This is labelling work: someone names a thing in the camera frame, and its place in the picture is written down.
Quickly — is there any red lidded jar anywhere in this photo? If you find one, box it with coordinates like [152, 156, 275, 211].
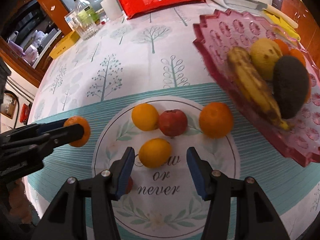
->
[20, 103, 31, 125]

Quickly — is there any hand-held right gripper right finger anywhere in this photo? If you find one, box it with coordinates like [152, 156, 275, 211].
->
[186, 147, 292, 240]

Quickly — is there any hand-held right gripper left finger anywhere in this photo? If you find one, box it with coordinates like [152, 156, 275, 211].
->
[37, 147, 136, 240]

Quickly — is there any person's left hand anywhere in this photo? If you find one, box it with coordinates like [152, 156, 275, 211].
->
[9, 177, 33, 224]

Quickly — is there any white squeeze bottle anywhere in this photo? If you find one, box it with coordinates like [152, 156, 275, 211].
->
[100, 0, 123, 21]

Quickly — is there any pink plastic bowl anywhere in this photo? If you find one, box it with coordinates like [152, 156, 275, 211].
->
[192, 8, 320, 168]

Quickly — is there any clear bottle green label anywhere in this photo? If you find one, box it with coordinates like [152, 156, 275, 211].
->
[73, 0, 100, 23]

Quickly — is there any yellow cardboard box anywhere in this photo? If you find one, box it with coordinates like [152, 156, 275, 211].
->
[49, 30, 80, 60]

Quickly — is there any yellow tissue pack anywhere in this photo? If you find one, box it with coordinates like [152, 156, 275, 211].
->
[262, 6, 302, 41]

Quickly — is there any spotted ripe banana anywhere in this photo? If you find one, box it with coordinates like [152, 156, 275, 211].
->
[227, 46, 292, 131]

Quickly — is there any yellow apple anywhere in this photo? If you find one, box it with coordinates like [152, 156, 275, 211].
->
[250, 38, 283, 81]

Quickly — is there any dark green avocado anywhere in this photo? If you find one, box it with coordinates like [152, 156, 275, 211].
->
[272, 56, 312, 119]

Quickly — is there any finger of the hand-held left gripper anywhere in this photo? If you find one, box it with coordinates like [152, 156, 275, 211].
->
[32, 120, 66, 133]
[49, 124, 85, 147]

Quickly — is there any small red apple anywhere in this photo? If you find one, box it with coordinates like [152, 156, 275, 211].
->
[158, 109, 188, 137]
[124, 176, 134, 195]

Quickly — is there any wooden wall niche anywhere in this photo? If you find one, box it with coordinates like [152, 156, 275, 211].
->
[2, 90, 20, 120]

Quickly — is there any wooden cabinet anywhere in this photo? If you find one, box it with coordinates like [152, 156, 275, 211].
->
[280, 0, 320, 46]

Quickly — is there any clear glass cup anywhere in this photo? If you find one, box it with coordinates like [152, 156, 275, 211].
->
[64, 10, 99, 41]

